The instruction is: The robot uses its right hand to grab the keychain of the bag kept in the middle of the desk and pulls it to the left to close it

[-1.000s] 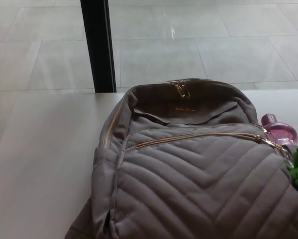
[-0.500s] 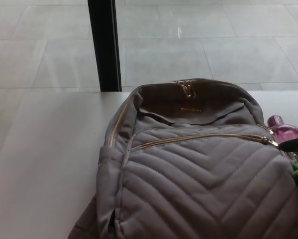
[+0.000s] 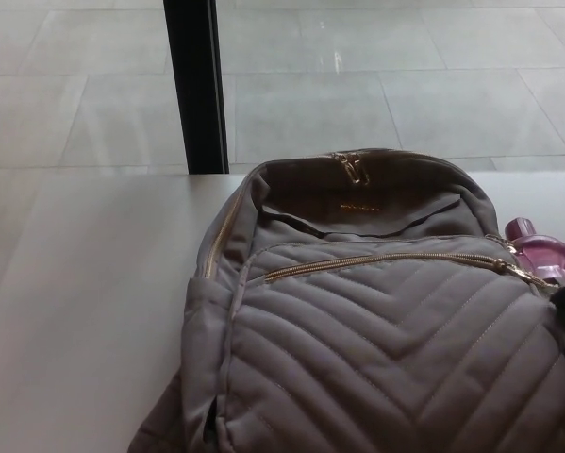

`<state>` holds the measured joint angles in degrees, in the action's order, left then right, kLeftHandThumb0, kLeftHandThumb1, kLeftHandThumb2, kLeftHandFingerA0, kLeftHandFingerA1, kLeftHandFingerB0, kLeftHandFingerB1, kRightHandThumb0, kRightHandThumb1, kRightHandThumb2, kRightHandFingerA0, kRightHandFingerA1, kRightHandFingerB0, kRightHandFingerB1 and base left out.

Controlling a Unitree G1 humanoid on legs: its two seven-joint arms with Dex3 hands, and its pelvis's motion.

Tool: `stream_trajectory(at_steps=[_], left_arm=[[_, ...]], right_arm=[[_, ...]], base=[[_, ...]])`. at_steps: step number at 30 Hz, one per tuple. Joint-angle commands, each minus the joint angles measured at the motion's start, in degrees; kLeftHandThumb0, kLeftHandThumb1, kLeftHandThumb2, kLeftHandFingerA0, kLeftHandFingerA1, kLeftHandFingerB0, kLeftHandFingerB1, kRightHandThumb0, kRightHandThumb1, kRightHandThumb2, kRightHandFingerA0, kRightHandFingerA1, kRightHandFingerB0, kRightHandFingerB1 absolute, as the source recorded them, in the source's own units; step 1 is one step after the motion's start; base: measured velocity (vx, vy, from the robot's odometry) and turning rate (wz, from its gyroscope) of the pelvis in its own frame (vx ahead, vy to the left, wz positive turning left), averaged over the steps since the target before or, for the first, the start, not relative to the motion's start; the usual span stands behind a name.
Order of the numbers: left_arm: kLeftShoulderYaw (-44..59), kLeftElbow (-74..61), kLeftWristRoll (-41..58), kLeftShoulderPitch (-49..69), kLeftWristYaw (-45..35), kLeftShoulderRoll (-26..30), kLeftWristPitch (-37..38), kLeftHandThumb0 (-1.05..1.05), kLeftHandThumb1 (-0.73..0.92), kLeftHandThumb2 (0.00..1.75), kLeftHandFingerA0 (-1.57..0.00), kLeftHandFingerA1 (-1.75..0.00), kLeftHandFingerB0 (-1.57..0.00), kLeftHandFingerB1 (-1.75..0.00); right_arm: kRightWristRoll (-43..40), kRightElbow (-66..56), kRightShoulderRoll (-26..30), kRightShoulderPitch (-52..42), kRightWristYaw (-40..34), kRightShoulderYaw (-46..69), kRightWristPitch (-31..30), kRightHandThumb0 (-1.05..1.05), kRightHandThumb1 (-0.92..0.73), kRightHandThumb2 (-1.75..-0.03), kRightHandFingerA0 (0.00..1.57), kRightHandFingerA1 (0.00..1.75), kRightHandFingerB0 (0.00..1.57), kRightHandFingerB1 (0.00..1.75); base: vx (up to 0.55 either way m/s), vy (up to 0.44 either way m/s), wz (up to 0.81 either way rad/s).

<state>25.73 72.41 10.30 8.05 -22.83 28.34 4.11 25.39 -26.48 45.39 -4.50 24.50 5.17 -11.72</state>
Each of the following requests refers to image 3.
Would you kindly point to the grey quilted backpack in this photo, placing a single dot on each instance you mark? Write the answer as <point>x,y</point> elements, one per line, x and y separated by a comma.
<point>357,340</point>

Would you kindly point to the pink transparent bottle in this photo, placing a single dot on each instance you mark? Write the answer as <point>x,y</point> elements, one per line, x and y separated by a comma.
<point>543,250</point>

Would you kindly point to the black window frame post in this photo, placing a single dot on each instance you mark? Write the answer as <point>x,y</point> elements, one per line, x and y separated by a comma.
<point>194,94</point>

